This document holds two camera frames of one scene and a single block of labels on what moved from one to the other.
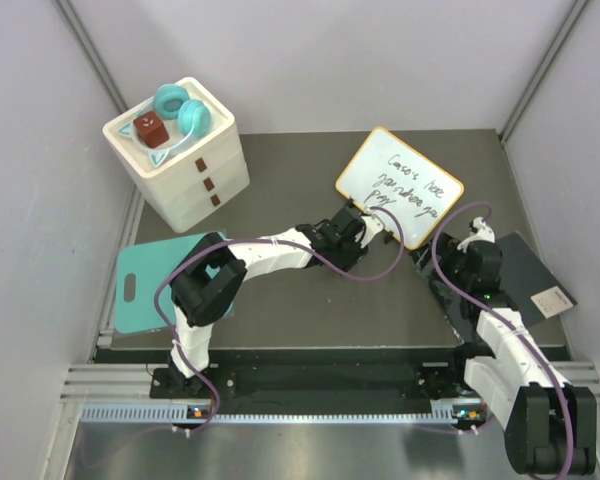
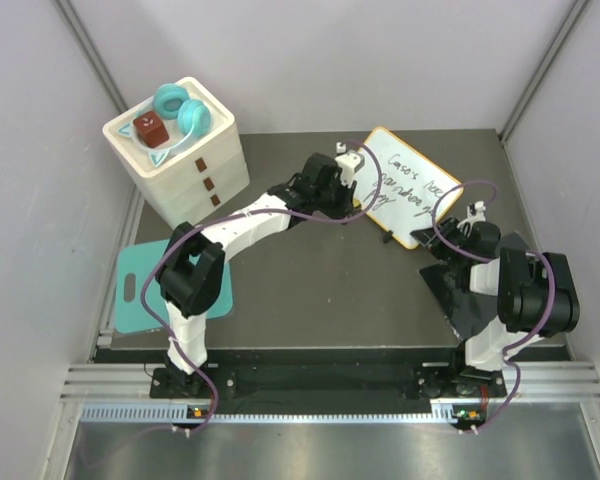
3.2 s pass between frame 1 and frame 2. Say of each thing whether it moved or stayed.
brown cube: stayed
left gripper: moved
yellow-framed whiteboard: stayed
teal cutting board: stayed
